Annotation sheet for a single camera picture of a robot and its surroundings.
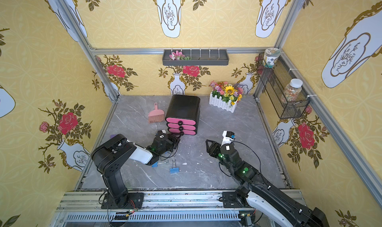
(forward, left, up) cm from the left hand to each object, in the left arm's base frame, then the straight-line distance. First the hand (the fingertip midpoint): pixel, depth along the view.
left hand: (178, 134), depth 94 cm
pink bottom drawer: (+1, -3, 0) cm, 3 cm away
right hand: (-11, -18, +11) cm, 24 cm away
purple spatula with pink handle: (+2, +44, -5) cm, 45 cm away
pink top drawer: (+2, -2, +11) cm, 12 cm away
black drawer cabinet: (+7, -3, +10) cm, 13 cm away
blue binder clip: (-21, +2, -3) cm, 21 cm away
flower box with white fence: (+22, -31, +12) cm, 40 cm away
